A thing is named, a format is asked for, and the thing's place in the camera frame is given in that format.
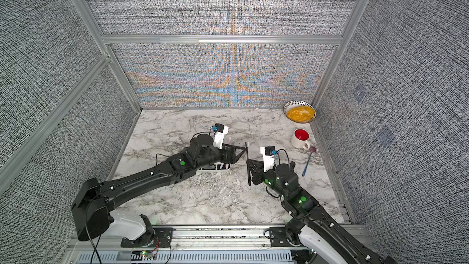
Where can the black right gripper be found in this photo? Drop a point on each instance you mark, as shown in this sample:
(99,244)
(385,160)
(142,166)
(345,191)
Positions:
(259,176)

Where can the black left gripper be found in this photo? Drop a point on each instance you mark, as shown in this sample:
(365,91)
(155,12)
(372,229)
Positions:
(233,159)

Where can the cream toothbrush holder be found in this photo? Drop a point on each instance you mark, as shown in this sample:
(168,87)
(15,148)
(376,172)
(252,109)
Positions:
(216,167)

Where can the black toothbrush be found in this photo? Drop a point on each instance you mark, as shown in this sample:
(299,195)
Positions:
(247,164)

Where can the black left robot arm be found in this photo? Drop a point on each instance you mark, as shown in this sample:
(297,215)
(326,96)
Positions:
(92,206)

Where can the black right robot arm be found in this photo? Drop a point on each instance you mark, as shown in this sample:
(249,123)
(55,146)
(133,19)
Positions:
(310,225)

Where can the white mug red inside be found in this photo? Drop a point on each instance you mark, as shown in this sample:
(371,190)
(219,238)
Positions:
(300,139)

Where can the iridescent purple blue spoon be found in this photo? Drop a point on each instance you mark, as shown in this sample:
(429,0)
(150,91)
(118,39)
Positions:
(313,151)

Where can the patterned white bowl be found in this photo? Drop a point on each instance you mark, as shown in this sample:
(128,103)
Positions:
(295,103)

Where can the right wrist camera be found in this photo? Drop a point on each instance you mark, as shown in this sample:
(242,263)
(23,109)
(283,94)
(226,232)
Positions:
(268,153)

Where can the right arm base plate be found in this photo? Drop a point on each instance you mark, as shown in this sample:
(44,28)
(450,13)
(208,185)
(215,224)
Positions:
(278,237)

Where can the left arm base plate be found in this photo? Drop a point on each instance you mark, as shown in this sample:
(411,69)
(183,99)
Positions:
(160,236)

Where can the white vented cable duct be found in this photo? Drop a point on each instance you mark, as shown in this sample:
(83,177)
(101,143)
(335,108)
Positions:
(188,257)

